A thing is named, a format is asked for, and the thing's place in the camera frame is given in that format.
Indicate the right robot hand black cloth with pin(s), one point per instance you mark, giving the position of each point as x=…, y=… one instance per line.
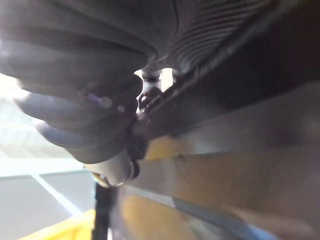
x=75, y=62

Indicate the yellow shelf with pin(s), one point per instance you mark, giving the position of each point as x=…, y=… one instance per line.
x=70, y=228

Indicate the black plastic housing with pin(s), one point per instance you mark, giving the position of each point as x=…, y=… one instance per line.
x=237, y=82

